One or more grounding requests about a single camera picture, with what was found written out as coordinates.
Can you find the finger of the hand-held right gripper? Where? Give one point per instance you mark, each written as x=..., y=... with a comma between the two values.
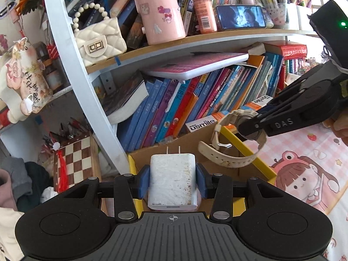
x=252, y=129
x=267, y=110

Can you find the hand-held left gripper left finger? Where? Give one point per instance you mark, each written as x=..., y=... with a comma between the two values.
x=143, y=182

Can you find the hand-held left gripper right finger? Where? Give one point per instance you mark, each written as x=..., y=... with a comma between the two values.
x=201, y=182

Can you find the white two-prong charger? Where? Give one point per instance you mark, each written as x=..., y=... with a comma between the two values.
x=172, y=182

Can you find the beige wristwatch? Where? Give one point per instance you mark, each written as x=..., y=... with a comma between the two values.
x=231, y=161

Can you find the yellow cardboard box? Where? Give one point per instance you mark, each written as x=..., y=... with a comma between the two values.
x=187, y=146

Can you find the pink printed desktop cloth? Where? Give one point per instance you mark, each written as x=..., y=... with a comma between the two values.
x=299, y=168

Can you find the person's right hand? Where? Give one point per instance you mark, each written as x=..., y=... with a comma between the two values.
x=341, y=126

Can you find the colourful small flower bunch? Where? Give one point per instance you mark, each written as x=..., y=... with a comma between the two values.
x=310, y=65

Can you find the small orange box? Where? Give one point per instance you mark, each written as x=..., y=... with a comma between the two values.
x=204, y=123

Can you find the thick red dictionary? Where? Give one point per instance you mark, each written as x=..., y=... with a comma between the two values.
x=288, y=51

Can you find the wooden chessboard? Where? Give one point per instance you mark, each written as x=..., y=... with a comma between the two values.
x=78, y=163

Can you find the row of colourful books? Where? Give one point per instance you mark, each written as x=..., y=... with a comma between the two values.
x=168, y=106

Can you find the white pen holder box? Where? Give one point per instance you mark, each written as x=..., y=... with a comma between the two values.
x=299, y=17

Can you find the red tassel ornament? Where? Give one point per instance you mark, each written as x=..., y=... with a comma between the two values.
x=61, y=168

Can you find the white pink learning tablet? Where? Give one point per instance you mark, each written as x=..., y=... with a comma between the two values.
x=195, y=65

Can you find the thick dark book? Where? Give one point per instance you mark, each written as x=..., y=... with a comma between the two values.
x=125, y=98

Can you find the bundle of dark pens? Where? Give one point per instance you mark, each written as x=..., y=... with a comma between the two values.
x=70, y=130

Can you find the smartphone playing video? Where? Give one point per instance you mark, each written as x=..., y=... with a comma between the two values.
x=240, y=16

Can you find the cup of colourful pens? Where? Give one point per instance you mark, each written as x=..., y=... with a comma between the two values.
x=274, y=8

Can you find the peach lotion bottle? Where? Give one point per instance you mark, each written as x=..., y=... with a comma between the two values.
x=204, y=11

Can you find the pile of clothes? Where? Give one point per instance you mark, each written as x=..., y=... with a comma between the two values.
x=16, y=185

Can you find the white desk shelf unit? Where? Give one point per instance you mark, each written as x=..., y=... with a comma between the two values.
x=78, y=68

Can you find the pink cup with stickers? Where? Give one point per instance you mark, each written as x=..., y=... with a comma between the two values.
x=160, y=13

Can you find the white quilted handbag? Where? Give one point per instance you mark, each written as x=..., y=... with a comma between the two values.
x=99, y=40

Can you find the white plush doll with plaque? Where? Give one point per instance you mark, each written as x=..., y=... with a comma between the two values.
x=21, y=81

